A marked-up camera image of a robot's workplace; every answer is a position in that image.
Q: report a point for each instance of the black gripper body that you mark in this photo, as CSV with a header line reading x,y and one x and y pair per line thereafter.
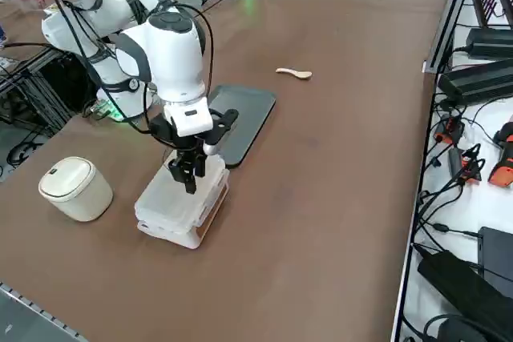
x,y
184,143

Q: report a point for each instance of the clear plastic container lid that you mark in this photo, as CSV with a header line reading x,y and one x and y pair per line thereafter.
x,y
160,198

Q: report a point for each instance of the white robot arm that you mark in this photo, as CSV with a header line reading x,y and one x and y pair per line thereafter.
x,y
176,57

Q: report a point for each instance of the translucent white plastic container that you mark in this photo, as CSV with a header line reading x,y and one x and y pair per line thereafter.
x,y
176,238

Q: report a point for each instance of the dark grey square tray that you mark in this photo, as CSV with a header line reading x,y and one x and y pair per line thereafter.
x,y
248,117

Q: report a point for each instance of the cream round lidded bin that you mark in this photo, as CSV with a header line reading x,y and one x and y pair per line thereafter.
x,y
76,194

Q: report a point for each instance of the light wooden spoon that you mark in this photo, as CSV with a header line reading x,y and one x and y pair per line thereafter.
x,y
298,73

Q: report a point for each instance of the black power adapter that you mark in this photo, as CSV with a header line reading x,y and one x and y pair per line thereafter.
x,y
491,41
457,282
473,81

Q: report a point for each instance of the orange and black tool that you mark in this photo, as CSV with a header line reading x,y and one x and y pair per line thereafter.
x,y
505,158

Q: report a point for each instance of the black flat box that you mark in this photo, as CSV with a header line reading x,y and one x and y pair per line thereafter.
x,y
499,254

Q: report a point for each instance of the dark wooden peg rack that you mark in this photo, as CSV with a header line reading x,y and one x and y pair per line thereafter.
x,y
493,1

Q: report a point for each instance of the aluminium corner rail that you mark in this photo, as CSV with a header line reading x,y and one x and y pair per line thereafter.
x,y
449,17

